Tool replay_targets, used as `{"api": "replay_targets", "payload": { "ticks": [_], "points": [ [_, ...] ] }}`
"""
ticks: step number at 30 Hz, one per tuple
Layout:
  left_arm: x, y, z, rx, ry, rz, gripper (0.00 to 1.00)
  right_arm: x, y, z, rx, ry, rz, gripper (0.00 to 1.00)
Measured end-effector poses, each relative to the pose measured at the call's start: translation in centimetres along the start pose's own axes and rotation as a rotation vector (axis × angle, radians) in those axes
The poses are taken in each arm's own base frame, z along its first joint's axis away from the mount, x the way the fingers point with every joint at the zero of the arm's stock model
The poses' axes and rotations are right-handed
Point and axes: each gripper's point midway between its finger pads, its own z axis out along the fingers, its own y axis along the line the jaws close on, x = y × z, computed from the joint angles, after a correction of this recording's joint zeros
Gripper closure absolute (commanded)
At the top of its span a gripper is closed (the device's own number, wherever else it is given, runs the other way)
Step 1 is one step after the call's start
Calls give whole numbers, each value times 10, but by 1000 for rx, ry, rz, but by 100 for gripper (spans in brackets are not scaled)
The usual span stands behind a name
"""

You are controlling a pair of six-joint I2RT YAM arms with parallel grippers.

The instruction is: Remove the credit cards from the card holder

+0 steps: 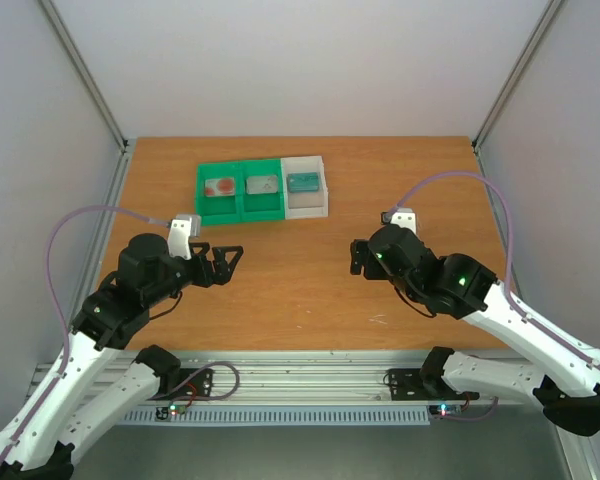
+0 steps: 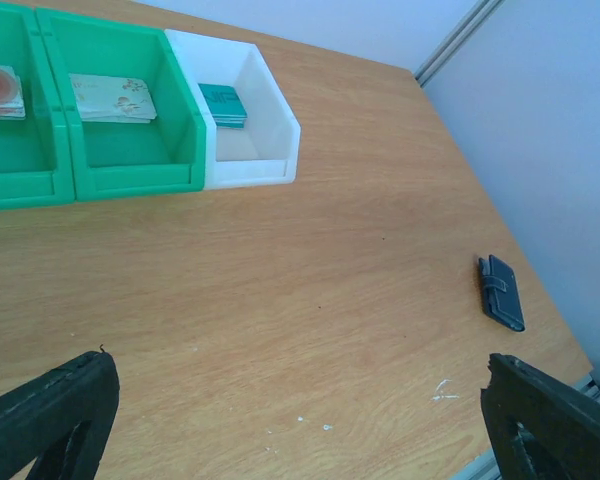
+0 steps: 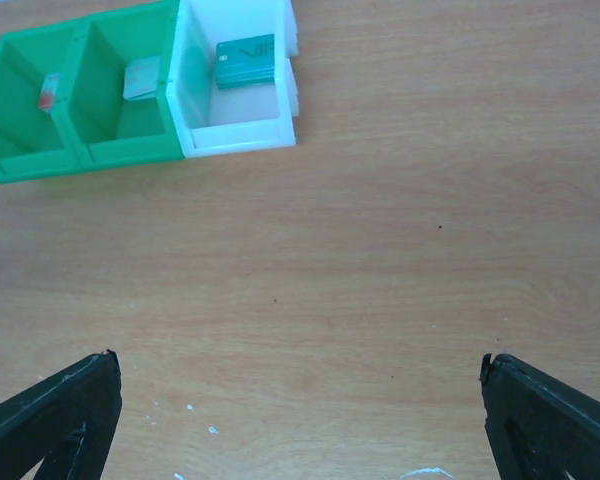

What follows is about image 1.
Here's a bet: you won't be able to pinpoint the right circuit board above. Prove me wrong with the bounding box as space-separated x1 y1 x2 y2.
429 403 464 418

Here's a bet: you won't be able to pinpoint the teal card stack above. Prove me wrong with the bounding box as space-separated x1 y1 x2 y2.
287 172 321 193

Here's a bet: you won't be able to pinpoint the aluminium rail frame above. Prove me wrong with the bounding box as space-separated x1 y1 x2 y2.
29 349 600 407

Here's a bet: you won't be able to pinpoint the white bin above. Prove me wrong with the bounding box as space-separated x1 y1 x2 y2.
280 156 329 220

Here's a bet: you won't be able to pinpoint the left circuit board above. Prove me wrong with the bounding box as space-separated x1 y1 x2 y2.
154 404 188 422

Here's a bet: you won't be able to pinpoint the grey slotted cable duct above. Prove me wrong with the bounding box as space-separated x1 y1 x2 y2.
119 405 430 428

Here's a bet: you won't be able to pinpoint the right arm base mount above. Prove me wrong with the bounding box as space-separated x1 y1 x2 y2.
383 368 480 401

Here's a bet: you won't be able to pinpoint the circuit board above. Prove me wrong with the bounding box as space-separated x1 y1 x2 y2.
429 403 464 418
154 404 188 422

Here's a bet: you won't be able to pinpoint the red circle card stack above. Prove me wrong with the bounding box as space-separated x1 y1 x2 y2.
203 176 236 198

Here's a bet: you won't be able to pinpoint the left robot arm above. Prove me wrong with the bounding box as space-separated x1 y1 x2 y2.
0 233 244 479

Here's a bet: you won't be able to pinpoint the middle green bin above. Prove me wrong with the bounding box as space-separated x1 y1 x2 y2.
240 158 285 222

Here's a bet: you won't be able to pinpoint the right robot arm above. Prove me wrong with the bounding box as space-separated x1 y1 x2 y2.
350 224 600 437

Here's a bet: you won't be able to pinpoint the left green bin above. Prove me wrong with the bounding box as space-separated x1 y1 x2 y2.
195 161 244 226

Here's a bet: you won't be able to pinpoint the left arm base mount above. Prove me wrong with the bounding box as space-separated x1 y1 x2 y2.
152 368 214 401

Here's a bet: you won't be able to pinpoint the grey bird card stack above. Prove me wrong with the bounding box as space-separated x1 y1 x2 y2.
245 175 279 195

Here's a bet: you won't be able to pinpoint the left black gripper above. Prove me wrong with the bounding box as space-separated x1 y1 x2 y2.
146 240 244 306

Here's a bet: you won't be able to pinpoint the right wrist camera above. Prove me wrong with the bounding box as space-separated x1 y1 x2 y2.
381 208 417 234

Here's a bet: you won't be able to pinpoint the green bin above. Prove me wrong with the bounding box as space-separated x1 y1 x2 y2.
195 161 244 226
240 158 285 222

